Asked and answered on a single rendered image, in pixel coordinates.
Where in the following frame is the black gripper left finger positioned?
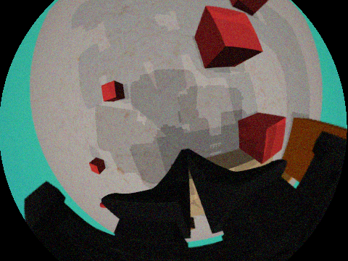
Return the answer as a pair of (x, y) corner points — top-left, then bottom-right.
(101, 149), (191, 238)

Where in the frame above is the orange flat bar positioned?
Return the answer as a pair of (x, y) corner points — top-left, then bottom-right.
(281, 172), (292, 183)

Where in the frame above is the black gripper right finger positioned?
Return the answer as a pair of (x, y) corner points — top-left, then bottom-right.
(185, 148), (287, 234)

